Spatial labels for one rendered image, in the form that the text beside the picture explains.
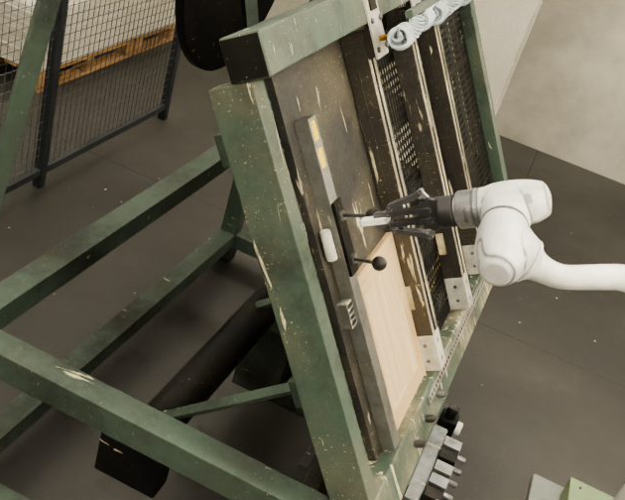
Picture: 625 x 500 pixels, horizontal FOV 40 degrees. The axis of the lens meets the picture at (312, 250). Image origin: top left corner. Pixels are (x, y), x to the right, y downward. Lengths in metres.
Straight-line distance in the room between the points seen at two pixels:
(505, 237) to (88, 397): 1.27
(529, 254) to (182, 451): 1.11
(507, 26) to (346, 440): 4.38
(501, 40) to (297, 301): 4.38
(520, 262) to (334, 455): 0.72
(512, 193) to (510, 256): 0.19
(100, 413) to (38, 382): 0.21
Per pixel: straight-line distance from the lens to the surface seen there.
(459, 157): 3.26
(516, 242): 1.81
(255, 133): 1.87
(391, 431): 2.42
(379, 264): 2.12
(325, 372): 2.06
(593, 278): 1.96
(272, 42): 1.86
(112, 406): 2.48
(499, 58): 6.19
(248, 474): 2.39
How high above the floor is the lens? 2.48
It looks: 30 degrees down
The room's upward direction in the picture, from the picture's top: 18 degrees clockwise
